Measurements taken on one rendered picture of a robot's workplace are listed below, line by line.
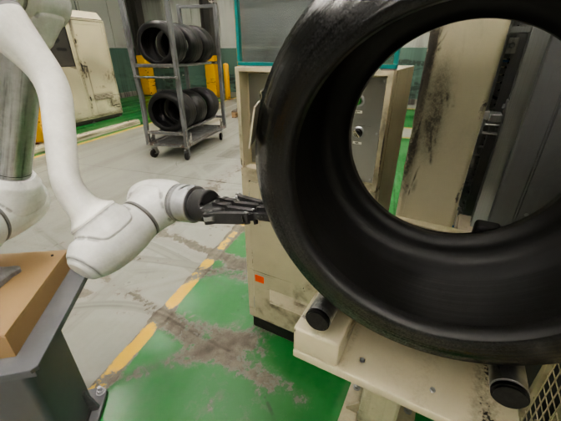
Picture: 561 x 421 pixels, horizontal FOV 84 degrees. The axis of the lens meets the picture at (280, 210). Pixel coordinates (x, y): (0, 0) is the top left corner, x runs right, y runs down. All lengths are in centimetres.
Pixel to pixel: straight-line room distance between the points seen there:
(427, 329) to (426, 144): 42
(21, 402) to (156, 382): 54
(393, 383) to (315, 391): 95
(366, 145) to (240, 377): 114
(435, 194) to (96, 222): 73
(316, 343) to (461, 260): 34
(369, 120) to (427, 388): 76
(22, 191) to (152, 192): 50
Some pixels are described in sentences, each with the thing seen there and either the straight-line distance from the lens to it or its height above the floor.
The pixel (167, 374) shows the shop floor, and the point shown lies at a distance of 169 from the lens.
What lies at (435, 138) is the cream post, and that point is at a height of 115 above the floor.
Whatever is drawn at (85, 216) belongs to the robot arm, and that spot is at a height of 102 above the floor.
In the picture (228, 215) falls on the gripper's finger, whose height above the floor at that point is 102.
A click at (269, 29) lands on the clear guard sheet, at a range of 118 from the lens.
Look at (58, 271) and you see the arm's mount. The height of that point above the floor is 69.
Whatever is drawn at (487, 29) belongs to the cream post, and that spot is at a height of 135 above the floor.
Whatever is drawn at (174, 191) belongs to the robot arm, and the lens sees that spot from 75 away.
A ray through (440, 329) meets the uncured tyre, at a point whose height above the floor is 98.
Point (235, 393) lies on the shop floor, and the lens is 157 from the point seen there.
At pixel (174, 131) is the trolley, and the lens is 450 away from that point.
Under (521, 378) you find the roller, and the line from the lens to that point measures 58.
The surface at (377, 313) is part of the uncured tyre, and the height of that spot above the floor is 98.
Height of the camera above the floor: 132
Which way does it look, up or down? 27 degrees down
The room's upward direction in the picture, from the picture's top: straight up
